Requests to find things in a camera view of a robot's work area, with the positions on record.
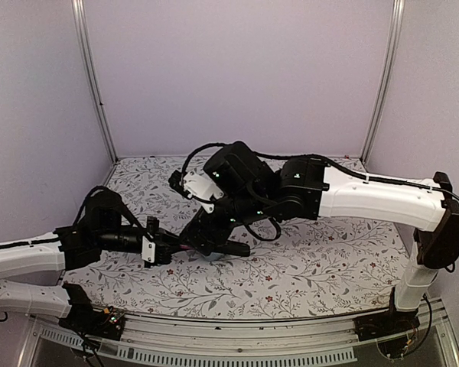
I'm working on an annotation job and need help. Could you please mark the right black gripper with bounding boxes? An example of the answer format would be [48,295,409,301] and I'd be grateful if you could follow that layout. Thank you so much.
[177,192,269,256]

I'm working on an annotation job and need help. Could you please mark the black phone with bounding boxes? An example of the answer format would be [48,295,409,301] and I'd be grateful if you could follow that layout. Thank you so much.
[177,239,252,258]

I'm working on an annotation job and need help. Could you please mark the light blue phone case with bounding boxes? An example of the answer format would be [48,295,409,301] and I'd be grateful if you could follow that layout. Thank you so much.
[204,252,224,261]

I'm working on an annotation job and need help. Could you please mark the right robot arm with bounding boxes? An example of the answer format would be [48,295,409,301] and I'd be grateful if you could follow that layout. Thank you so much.
[171,141,459,333]

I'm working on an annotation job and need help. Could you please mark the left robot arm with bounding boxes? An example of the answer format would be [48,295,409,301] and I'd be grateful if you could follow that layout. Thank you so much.
[0,186,182,332]

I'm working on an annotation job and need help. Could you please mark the floral patterned table mat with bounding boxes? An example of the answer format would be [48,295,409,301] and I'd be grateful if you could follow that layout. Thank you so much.
[63,155,418,320]

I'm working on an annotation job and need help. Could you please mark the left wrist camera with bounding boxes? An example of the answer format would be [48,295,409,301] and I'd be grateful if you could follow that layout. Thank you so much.
[146,216,160,236]

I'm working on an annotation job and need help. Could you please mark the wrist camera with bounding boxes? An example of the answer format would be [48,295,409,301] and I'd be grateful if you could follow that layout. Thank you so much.
[146,216,160,236]
[168,170,190,199]

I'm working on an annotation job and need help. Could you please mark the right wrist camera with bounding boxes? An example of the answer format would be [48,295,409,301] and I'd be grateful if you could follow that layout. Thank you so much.
[168,170,190,199]

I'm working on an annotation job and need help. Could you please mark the right camera cable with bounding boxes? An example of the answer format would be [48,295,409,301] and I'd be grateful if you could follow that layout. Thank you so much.
[181,143,229,177]

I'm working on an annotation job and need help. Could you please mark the camera cable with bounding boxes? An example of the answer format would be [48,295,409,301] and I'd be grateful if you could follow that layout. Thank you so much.
[181,143,229,177]
[72,187,104,230]

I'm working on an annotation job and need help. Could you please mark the left camera cable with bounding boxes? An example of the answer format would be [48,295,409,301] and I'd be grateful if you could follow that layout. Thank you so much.
[72,187,104,230]

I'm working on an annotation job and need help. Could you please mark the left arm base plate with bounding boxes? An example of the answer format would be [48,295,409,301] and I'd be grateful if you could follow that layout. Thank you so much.
[58,307,125,341]

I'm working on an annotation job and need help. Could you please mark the front aluminium rail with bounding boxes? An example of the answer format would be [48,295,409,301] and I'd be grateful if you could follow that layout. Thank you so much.
[18,298,459,366]

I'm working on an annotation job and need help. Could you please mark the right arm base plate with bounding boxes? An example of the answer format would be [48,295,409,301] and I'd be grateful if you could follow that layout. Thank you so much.
[353,308,420,341]

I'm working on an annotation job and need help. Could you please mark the left aluminium frame post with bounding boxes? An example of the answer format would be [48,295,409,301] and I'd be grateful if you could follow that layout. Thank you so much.
[71,0,119,164]

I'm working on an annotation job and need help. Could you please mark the aluminium frame post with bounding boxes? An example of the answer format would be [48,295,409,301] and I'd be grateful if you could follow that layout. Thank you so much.
[71,0,119,164]
[360,0,405,167]

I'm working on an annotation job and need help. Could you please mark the right aluminium frame post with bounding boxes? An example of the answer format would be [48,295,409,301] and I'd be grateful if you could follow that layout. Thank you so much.
[360,0,405,167]

